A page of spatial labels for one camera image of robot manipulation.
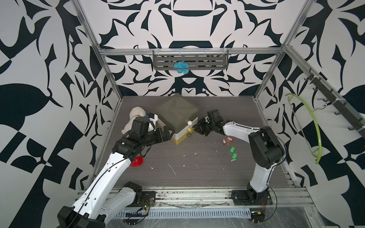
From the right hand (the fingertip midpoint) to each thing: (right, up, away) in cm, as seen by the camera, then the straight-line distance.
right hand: (192, 124), depth 92 cm
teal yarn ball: (-6, +37, -1) cm, 37 cm away
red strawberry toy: (-32, -21, -9) cm, 39 cm away
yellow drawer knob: (-2, -3, -4) cm, 5 cm away
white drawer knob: (-2, +2, -10) cm, 10 cm away
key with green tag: (+26, -16, -1) cm, 30 cm away
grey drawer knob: (-2, -7, +2) cm, 7 cm away
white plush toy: (-38, +8, +4) cm, 39 cm away
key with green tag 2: (+26, -20, -4) cm, 33 cm away
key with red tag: (+21, -12, +3) cm, 25 cm away
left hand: (-14, -1, -19) cm, 24 cm away
